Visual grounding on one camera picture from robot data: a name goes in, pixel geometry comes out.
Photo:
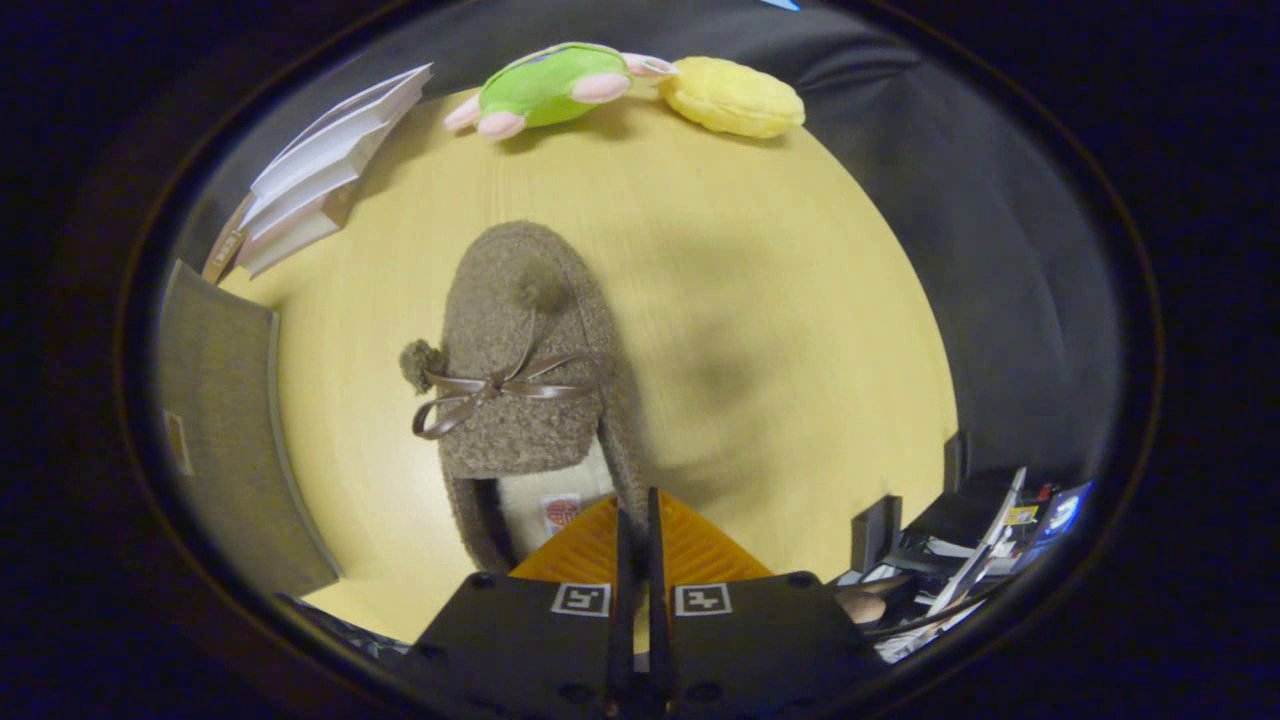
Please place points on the yellow plush toy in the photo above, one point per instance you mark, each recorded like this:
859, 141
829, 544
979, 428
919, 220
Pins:
735, 98

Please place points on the black stand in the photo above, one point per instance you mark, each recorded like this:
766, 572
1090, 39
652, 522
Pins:
955, 460
877, 535

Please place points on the pile of papers and devices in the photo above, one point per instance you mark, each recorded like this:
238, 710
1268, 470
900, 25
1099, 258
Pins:
980, 560

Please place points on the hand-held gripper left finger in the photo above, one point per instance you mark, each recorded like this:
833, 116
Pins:
510, 650

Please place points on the flat brown book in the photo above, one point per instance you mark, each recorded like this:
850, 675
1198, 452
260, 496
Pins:
225, 245

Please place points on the pale pink book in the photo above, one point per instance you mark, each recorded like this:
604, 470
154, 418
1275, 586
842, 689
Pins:
290, 240

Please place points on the white book with portrait cover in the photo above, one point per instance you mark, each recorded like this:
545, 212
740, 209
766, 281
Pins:
340, 135

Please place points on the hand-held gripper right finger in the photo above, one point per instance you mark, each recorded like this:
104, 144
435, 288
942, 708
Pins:
770, 650

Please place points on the plain white book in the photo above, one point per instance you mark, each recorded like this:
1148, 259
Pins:
300, 200

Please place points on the grey fabric storage box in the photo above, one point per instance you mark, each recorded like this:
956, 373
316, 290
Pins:
230, 440

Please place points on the brown fuzzy shoe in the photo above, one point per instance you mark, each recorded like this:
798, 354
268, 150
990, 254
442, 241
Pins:
520, 300

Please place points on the green and pink plush toy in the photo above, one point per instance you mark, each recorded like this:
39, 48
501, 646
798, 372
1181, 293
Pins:
545, 85

